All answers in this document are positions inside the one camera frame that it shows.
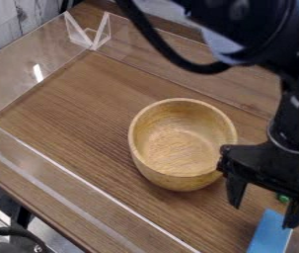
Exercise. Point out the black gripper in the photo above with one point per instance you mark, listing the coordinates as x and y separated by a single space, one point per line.
267 166

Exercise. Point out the blue block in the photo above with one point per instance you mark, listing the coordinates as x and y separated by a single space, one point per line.
272 237

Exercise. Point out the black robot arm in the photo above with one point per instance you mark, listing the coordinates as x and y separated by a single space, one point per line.
256 32

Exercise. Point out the wooden brown bowl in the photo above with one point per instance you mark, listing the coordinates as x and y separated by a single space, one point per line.
176 136

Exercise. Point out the green white dry-erase marker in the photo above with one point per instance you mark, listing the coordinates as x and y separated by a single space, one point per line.
284 198

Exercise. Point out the black metal stand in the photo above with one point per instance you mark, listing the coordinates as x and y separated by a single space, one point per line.
17 238

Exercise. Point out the clear acrylic tray wall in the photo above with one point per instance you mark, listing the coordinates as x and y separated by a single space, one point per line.
75 80

